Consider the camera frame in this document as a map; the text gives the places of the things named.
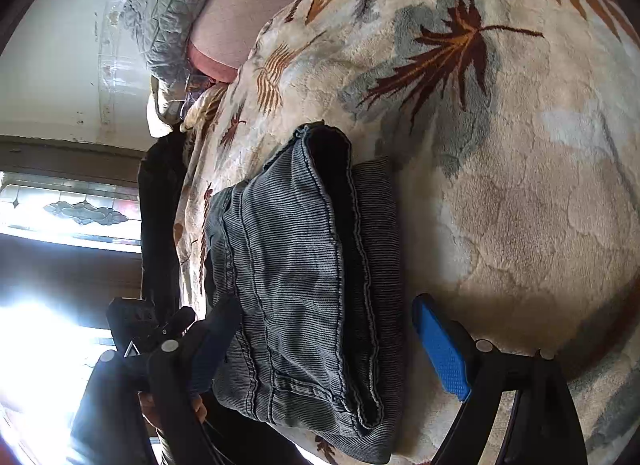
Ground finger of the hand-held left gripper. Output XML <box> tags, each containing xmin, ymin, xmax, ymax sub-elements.
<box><xmin>161</xmin><ymin>305</ymin><xmax>197</xmax><ymax>342</ymax></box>

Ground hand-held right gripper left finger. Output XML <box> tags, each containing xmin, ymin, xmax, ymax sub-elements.
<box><xmin>67</xmin><ymin>294</ymin><xmax>243</xmax><ymax>465</ymax></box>

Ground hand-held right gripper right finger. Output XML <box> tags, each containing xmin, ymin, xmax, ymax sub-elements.
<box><xmin>411</xmin><ymin>293</ymin><xmax>589</xmax><ymax>465</ymax></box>

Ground grey-blue corduroy pants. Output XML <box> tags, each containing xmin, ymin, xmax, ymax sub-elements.
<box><xmin>202</xmin><ymin>121</ymin><xmax>408</xmax><ymax>465</ymax></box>

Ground person's left hand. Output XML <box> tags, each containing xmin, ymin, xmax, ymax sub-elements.
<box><xmin>138</xmin><ymin>389</ymin><xmax>208</xmax><ymax>429</ymax></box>

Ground black cloth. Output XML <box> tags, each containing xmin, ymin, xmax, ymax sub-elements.
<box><xmin>136</xmin><ymin>132</ymin><xmax>202</xmax><ymax>317</ymax></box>

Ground cream leaf-printed blanket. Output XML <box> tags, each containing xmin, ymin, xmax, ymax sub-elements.
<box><xmin>172</xmin><ymin>0</ymin><xmax>640</xmax><ymax>465</ymax></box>

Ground cream cloth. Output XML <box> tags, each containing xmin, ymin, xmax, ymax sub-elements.
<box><xmin>147</xmin><ymin>72</ymin><xmax>202</xmax><ymax>139</ymax></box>

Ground pink bed sheet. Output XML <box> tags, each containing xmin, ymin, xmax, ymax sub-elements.
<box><xmin>187</xmin><ymin>0</ymin><xmax>352</xmax><ymax>84</ymax></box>

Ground grey quilted pillow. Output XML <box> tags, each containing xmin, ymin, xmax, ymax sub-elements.
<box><xmin>117</xmin><ymin>0</ymin><xmax>262</xmax><ymax>82</ymax></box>

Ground brown wooden window frame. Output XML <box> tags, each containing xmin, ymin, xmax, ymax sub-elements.
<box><xmin>0</xmin><ymin>135</ymin><xmax>152</xmax><ymax>298</ymax></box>

